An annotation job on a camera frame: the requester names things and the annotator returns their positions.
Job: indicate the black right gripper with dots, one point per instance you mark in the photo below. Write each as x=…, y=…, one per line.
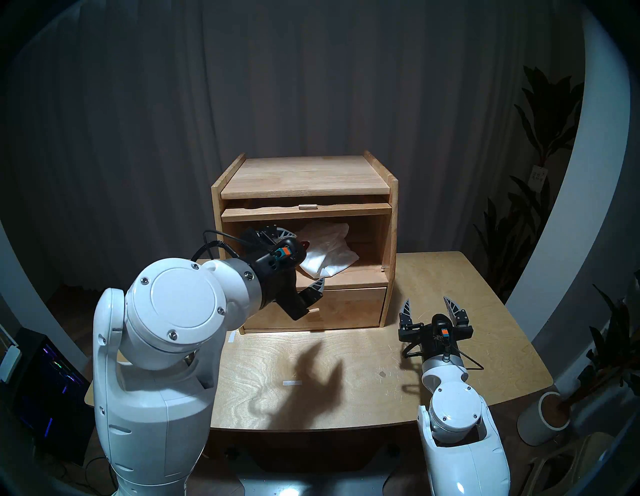
x=412, y=334

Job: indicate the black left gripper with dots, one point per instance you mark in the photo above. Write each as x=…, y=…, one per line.
x=277, y=280

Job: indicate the white shirt with red print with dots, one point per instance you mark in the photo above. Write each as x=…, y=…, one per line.
x=330, y=250

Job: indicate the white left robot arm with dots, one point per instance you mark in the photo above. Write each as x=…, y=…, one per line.
x=170, y=350

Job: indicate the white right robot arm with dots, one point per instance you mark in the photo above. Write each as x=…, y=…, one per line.
x=462, y=450

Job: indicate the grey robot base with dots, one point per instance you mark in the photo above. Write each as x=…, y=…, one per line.
x=310, y=482

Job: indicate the wooden drawer with knob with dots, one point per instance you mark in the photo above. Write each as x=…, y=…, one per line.
x=355, y=307

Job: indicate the wooden sliding panel with knob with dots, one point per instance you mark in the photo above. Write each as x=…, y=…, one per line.
x=260, y=214

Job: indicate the wooden cabinet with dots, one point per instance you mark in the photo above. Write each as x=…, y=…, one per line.
x=305, y=175

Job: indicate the white round plant pot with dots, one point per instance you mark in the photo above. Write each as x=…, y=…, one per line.
x=532, y=425

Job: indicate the white paper plant tag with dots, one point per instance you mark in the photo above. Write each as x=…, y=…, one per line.
x=538, y=177

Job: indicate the dark potted plant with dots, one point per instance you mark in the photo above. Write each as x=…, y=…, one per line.
x=612, y=350

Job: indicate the grey curtain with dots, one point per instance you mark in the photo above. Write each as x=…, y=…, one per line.
x=300, y=75

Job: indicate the tall dark leafy plant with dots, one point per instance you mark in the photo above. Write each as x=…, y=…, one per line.
x=545, y=115

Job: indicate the black computer tower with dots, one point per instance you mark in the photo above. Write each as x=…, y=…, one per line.
x=50, y=395

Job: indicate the white box device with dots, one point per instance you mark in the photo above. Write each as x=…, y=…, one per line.
x=9, y=362

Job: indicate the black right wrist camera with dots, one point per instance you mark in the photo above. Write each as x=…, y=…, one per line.
x=442, y=325

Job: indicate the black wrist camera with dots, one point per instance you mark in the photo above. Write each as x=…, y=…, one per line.
x=442, y=325
x=282, y=252

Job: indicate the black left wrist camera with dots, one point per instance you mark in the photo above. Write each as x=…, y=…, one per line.
x=282, y=252

